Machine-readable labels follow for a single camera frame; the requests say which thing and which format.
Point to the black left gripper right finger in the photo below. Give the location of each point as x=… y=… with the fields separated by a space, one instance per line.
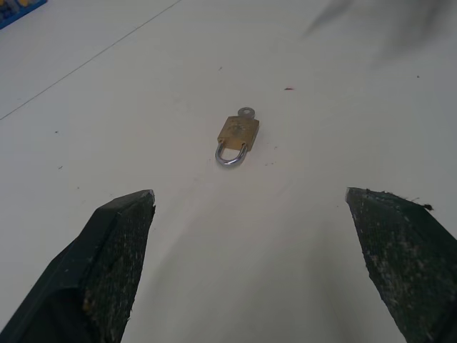
x=407 y=264

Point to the silver key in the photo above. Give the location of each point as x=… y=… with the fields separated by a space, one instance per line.
x=246 y=112

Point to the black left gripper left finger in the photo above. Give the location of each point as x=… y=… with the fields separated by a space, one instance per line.
x=96 y=271

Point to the brass padlock with steel shackle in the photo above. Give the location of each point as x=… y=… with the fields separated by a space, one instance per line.
x=237 y=137

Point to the blue plastic box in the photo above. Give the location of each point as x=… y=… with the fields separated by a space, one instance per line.
x=16 y=10

